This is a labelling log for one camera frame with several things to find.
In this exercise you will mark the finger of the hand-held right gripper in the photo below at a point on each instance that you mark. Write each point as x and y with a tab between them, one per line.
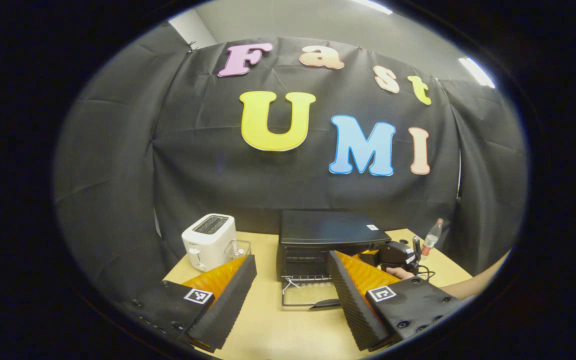
369	258

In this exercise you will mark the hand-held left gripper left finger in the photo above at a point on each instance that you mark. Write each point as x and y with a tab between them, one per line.
228	305

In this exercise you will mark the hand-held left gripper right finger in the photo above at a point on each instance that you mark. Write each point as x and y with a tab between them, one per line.
355	310

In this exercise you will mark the black electric oven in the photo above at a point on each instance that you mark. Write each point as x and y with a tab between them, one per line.
328	227

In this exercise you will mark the clear plastic bottle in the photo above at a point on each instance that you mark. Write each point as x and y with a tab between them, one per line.
432	238

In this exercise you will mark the clear glass cup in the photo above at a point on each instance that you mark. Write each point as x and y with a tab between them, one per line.
238	248

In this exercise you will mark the white toaster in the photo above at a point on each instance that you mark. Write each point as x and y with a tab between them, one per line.
208	242

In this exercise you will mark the black backdrop cloth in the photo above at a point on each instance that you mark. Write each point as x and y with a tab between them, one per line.
208	165

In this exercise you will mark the small ceiling light panel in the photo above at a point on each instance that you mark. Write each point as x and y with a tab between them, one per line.
476	72

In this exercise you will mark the large ceiling light panel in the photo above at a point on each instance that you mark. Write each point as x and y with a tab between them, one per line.
373	6

